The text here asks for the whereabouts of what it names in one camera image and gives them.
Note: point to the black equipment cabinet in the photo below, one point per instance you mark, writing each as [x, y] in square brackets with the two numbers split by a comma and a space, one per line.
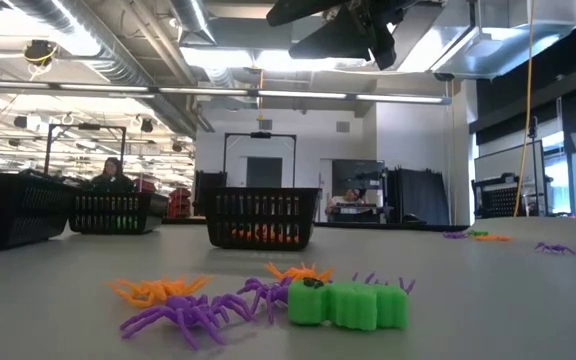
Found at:
[358, 172]

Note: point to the grey partition panel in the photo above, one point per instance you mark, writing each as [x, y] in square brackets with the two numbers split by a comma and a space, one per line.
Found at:
[508, 160]

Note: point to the dark grey door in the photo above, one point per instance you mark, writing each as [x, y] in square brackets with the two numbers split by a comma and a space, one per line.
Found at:
[264, 172]

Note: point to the long ceiling light bar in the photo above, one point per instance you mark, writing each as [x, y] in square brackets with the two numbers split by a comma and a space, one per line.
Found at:
[298, 94]

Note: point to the black mesh equipment rack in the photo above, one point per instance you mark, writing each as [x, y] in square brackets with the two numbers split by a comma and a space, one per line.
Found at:
[500, 202]

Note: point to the black curtain panel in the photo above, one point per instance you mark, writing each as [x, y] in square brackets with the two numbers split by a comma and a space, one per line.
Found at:
[418, 197]

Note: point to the black robot rig frame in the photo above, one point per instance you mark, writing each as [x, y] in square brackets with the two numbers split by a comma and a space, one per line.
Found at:
[88, 126]
[260, 134]

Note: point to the black aluminium rig frame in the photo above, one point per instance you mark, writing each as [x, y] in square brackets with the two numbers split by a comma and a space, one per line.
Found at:
[418, 227]

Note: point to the silver rectangular duct hood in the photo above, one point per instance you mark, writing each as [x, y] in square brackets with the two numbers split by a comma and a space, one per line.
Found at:
[508, 50]

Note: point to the red tool cabinet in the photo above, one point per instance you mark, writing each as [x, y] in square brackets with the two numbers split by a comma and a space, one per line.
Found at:
[180, 202]
[145, 186]

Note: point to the black equipment case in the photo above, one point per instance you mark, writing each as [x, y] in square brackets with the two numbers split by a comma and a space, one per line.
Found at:
[210, 180]

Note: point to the orange plastic spider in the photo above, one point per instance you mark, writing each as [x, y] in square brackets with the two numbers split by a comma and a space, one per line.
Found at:
[263, 235]
[300, 274]
[145, 292]
[290, 237]
[493, 238]

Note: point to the silver round air duct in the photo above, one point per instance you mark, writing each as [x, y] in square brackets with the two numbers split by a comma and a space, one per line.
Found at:
[193, 20]

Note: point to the black plastic slotted basket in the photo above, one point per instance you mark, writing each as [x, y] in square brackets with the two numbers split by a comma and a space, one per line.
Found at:
[18, 210]
[260, 210]
[118, 210]

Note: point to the black ceiling camera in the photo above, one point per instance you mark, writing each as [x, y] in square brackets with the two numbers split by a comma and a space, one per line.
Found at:
[39, 51]

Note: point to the silver spiral air duct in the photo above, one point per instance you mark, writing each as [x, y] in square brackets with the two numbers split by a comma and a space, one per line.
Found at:
[118, 55]

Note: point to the green foam decoration piece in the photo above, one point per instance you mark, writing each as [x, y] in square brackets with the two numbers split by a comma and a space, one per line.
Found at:
[125, 225]
[350, 306]
[478, 233]

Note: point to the purple plastic spider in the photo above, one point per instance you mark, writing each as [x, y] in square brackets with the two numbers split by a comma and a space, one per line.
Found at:
[268, 292]
[455, 235]
[553, 248]
[188, 312]
[409, 286]

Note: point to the person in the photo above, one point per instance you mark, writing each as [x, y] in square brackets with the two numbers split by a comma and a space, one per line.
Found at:
[112, 175]
[345, 201]

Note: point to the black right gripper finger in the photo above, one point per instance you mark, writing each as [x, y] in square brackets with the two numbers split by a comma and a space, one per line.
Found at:
[338, 40]
[308, 10]

